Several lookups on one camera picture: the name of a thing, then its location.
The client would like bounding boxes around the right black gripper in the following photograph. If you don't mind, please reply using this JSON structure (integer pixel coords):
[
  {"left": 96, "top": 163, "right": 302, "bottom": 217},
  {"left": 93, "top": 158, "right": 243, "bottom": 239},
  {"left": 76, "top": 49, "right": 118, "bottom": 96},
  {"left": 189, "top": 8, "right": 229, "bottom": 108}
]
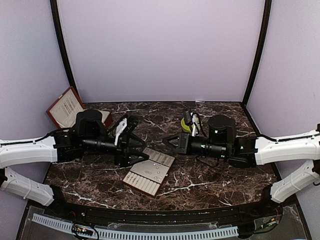
[{"left": 162, "top": 131, "right": 228, "bottom": 160}]

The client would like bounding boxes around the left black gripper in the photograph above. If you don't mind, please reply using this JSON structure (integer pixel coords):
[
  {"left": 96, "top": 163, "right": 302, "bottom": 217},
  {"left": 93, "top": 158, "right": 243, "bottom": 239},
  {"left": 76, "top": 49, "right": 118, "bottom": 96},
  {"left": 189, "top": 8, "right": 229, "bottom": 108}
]
[{"left": 81, "top": 133, "right": 150, "bottom": 167}]

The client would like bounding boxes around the beige jewelry tray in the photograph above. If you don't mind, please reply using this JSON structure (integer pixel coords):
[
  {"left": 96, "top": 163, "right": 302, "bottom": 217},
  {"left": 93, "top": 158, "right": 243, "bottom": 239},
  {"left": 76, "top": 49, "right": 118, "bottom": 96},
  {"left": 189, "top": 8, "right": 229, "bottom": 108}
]
[{"left": 122, "top": 147, "right": 175, "bottom": 197}]

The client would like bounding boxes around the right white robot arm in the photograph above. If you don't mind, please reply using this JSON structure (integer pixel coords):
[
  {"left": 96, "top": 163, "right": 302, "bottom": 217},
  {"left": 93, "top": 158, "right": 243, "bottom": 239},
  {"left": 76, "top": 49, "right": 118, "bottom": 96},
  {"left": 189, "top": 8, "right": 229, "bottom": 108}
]
[{"left": 162, "top": 115, "right": 320, "bottom": 217}]

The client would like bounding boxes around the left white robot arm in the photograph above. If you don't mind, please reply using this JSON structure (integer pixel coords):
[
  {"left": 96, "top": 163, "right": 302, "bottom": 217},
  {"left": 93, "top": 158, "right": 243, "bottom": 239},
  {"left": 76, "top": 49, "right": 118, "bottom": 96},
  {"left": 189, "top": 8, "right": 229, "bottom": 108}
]
[{"left": 0, "top": 109, "right": 149, "bottom": 218}]

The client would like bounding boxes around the brown wooden jewelry box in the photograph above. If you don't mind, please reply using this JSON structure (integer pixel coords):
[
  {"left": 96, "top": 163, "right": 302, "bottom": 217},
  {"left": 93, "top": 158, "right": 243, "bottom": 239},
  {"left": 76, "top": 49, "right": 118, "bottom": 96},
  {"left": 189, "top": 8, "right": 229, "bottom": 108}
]
[{"left": 46, "top": 86, "right": 113, "bottom": 130}]

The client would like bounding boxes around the green plastic bowl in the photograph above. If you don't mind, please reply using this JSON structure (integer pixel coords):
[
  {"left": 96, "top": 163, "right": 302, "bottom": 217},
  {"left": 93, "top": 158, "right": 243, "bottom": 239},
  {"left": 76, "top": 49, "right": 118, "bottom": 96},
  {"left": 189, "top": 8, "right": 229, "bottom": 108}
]
[{"left": 180, "top": 116, "right": 201, "bottom": 135}]

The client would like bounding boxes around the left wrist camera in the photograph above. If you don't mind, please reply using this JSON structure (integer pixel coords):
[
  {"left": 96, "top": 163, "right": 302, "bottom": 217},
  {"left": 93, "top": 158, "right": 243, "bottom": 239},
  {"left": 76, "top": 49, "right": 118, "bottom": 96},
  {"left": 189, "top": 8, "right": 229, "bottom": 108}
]
[{"left": 108, "top": 114, "right": 139, "bottom": 146}]

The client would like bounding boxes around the white slotted cable duct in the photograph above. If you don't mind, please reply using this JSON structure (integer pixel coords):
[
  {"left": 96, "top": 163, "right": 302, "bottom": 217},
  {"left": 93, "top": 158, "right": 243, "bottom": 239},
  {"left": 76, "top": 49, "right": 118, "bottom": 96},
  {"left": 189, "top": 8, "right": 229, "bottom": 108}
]
[{"left": 31, "top": 213, "right": 239, "bottom": 240}]

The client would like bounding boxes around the black front rail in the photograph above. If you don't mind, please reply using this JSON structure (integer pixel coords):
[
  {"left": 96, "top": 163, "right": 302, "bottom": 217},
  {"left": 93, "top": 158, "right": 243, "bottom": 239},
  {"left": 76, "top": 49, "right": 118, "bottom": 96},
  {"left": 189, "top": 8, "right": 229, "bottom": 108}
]
[{"left": 47, "top": 193, "right": 283, "bottom": 230}]

